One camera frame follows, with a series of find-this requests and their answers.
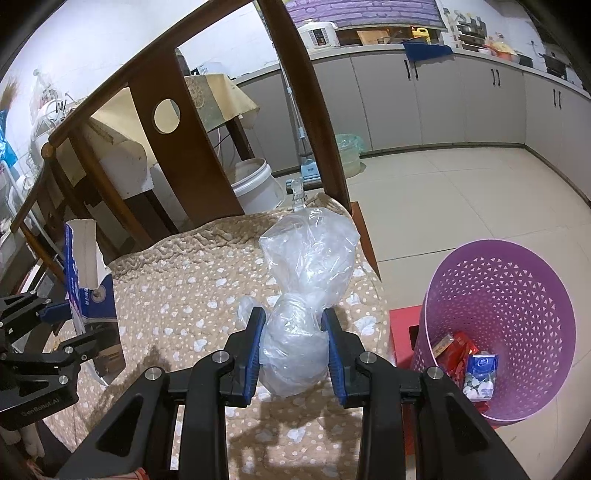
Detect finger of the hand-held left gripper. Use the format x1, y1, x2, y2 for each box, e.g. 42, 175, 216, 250
0, 325, 112, 371
0, 292, 71, 348

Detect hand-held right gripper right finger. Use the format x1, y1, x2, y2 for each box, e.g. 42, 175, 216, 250
322, 308, 532, 480

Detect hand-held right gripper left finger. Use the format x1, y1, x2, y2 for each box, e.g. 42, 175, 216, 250
55, 307, 269, 480

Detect torn blue white carton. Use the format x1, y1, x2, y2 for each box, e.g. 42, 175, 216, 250
62, 219, 129, 387

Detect clear plastic bag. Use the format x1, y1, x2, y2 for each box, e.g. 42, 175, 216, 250
238, 208, 362, 398

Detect red snack bag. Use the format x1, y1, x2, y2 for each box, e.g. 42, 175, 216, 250
438, 332, 491, 412

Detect blue white tissue packet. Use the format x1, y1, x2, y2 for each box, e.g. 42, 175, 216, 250
462, 352, 500, 401

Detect purple plastic basket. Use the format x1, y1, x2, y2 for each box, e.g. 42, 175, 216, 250
410, 239, 579, 426

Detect person's left hand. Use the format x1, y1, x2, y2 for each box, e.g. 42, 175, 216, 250
21, 416, 47, 457

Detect red plastic stool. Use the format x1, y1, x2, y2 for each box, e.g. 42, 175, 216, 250
388, 304, 500, 459

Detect beige spotted table cover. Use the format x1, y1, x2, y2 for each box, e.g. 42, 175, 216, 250
44, 194, 392, 480

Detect dark wooden chair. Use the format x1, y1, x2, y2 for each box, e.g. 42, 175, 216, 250
9, 143, 154, 288

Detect white foam box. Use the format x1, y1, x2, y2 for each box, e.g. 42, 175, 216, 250
98, 137, 186, 219

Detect clear glass bottle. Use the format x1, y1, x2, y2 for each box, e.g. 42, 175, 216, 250
285, 179, 308, 214

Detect blue plastic bag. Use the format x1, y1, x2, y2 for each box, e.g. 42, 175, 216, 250
0, 108, 20, 168

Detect white plastic bucket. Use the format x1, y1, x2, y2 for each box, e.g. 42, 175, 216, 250
229, 158, 286, 216

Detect bucket with green bag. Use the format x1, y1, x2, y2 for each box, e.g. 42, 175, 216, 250
334, 132, 366, 179

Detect wooden chair with round hole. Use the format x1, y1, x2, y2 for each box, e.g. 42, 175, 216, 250
48, 0, 355, 246

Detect tan tablecloth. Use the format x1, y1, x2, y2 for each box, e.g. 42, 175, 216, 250
89, 72, 261, 140

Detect grey kitchen cabinets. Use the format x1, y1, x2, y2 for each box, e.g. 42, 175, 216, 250
231, 44, 591, 205

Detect blue cloth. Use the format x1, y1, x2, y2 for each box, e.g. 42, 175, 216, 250
403, 40, 454, 64

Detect white rice cooker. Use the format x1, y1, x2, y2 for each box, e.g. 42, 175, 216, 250
296, 20, 341, 51

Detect metal dish rack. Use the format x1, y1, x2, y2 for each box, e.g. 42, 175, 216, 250
454, 13, 489, 52

